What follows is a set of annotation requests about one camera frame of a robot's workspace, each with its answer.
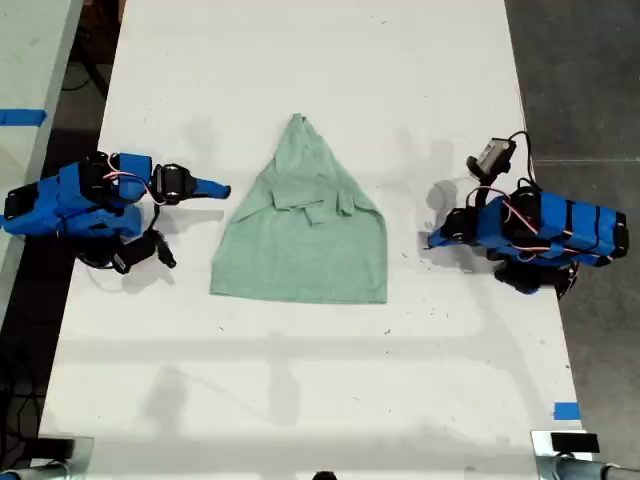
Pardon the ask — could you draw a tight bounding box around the pale green T-shirt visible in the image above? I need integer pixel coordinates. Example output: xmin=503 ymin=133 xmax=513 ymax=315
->
xmin=208 ymin=112 xmax=389 ymax=305

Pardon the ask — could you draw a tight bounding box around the long blue tape strip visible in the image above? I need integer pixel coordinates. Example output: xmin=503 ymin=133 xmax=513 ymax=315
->
xmin=0 ymin=108 xmax=49 ymax=127

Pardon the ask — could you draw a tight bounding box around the white side table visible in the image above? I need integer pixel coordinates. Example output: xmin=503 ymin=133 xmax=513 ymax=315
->
xmin=0 ymin=0 xmax=86 ymax=314

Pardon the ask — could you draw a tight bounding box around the small black box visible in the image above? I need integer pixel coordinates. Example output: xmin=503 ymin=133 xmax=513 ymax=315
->
xmin=36 ymin=435 xmax=77 ymax=459
xmin=550 ymin=432 xmax=601 ymax=454

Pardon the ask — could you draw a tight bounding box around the grey metal pipe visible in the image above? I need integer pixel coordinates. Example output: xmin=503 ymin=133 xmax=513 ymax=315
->
xmin=553 ymin=453 xmax=640 ymax=480

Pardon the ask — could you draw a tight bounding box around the black camera stalk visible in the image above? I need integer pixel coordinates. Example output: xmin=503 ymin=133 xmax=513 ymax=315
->
xmin=473 ymin=169 xmax=497 ymax=209
xmin=122 ymin=233 xmax=157 ymax=264

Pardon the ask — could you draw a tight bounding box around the grey gripper camera box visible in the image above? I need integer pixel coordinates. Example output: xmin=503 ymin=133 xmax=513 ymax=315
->
xmin=466 ymin=136 xmax=517 ymax=176

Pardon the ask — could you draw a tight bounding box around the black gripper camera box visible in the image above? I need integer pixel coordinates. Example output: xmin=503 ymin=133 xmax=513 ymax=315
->
xmin=110 ymin=251 xmax=135 ymax=276

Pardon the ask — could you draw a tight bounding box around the thin black floor cable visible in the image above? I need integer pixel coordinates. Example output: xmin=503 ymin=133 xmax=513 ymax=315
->
xmin=60 ymin=58 xmax=109 ymax=99

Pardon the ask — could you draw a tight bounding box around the shiny metal bracket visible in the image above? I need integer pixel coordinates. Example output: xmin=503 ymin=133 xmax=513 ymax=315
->
xmin=530 ymin=429 xmax=595 ymax=480
xmin=29 ymin=434 xmax=96 ymax=480

